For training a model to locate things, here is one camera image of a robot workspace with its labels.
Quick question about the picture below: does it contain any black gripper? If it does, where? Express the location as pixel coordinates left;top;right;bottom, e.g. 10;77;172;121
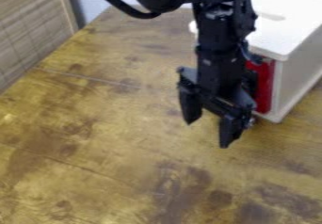
178;46;257;149

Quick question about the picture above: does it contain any red drawer front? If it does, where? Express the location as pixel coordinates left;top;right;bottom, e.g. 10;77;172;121
248;59;276;114

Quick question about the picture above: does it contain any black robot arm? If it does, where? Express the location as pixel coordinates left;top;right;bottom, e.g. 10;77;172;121
106;0;258;149

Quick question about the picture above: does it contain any white wooden box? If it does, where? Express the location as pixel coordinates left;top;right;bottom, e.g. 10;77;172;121
188;0;322;124

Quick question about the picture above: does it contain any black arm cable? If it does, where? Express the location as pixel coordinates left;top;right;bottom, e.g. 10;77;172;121
102;0;162;20

